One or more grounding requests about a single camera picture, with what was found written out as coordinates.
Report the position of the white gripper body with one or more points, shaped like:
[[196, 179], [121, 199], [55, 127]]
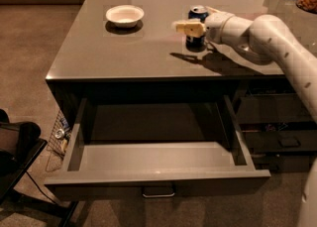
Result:
[[215, 27]]

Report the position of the blue pepsi can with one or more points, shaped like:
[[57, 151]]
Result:
[[196, 12]]

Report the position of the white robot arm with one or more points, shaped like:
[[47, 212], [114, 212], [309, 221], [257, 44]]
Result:
[[266, 36]]

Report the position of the dark right side drawer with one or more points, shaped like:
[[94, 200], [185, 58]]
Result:
[[272, 108]]

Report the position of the dark drawer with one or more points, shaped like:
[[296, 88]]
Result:
[[282, 141], [272, 108]]

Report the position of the dark lower right drawer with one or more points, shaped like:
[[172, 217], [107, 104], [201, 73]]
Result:
[[282, 141]]

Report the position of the open grey top drawer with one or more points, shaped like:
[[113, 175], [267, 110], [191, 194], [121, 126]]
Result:
[[116, 150]]

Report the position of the white paper bowl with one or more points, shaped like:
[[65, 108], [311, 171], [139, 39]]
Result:
[[125, 16]]

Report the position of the grey counter cabinet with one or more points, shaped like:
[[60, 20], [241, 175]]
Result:
[[150, 62]]

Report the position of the black chair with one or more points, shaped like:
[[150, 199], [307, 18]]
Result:
[[20, 145]]

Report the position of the silver drawer handle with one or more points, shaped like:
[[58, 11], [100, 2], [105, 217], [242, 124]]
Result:
[[158, 191]]

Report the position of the wire mesh trash basket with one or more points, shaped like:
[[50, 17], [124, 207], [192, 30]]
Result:
[[58, 142]]

